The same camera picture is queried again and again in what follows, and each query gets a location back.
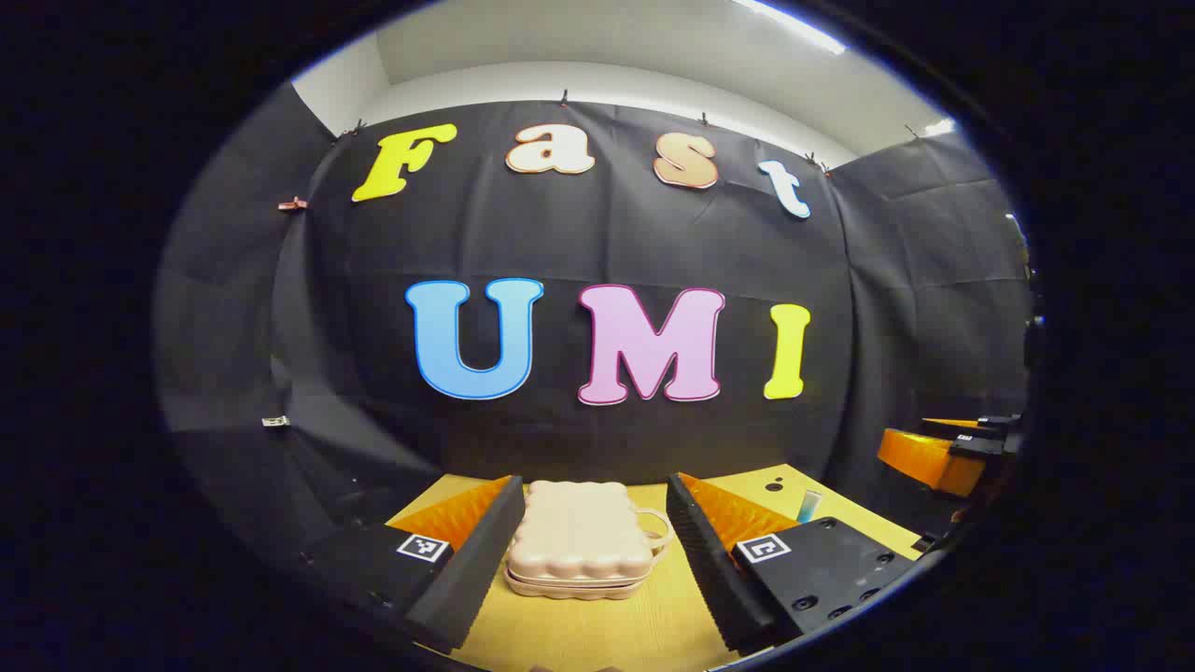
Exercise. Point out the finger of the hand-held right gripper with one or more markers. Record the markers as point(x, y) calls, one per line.
point(934, 462)
point(980, 426)

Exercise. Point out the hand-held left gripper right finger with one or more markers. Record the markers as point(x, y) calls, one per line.
point(709, 579)

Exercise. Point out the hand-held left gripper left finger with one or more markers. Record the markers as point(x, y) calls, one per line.
point(471, 579)

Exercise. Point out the blue skin care bottle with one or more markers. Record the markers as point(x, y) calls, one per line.
point(808, 507)

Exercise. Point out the ceiling light strip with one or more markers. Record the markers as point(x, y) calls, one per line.
point(939, 127)

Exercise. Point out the black backdrop cloth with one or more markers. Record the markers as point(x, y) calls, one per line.
point(607, 243)

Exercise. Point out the red cloth clip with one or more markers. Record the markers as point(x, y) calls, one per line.
point(292, 203)

